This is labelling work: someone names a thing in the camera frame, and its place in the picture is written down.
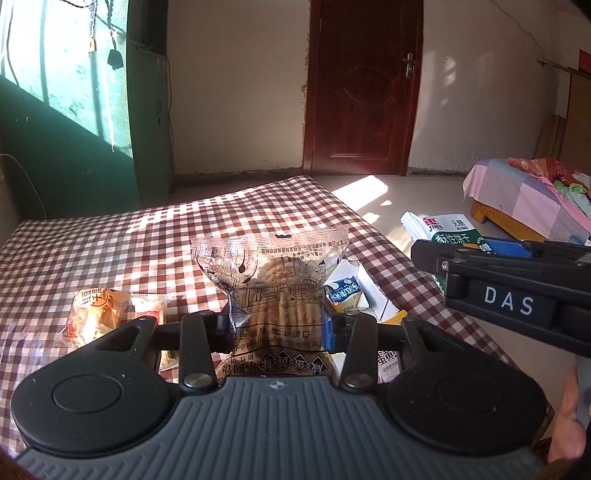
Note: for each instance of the clear round biscuit packet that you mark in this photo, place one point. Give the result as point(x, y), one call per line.
point(277, 272)

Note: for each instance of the white cardboard box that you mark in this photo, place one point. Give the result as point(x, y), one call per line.
point(376, 290)

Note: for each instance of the green door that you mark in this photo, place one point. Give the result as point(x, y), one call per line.
point(69, 138)

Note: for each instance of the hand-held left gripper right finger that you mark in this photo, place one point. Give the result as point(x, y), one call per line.
point(328, 330)

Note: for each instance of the beige pancake packet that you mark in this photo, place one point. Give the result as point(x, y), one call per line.
point(388, 367)

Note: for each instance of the bed with pink blanket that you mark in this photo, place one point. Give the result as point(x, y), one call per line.
point(508, 189)

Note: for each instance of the floral blanket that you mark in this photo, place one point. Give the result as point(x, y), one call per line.
point(558, 173)

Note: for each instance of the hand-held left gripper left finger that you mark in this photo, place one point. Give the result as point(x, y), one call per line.
point(224, 325)

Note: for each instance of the red and white packet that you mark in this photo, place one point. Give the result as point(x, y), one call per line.
point(147, 309)

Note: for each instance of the person's right hand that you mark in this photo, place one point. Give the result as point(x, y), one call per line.
point(568, 415)

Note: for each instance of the orange bread packet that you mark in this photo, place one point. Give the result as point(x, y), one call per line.
point(92, 318)

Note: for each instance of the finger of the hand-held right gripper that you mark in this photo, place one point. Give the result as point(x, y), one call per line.
point(429, 256)
point(508, 247)

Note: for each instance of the wooden bed frame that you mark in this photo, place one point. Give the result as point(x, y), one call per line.
point(498, 219)

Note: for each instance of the leaning wooden boards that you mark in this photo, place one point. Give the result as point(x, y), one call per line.
point(551, 136)

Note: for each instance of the green and white biscuit packet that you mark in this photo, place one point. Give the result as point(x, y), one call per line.
point(443, 228)

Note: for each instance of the brown wooden door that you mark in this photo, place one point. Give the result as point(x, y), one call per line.
point(364, 92)

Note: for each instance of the brass padlock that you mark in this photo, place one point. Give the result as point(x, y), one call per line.
point(92, 45)

